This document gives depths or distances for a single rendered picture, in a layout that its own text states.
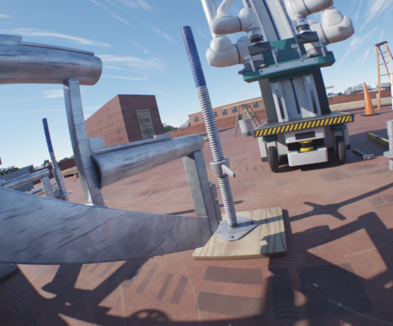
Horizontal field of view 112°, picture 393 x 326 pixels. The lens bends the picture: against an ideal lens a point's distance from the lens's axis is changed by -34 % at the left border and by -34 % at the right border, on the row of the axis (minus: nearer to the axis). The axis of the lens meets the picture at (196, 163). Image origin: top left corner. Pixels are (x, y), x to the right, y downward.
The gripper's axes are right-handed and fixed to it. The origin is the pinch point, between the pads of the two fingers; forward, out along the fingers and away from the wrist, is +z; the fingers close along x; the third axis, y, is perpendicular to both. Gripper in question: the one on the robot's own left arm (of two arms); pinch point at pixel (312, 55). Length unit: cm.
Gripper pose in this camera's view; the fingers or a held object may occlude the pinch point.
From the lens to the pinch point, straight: 120.4
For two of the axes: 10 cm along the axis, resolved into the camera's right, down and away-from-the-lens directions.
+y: -4.5, 2.6, -8.6
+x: 8.6, -1.3, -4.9
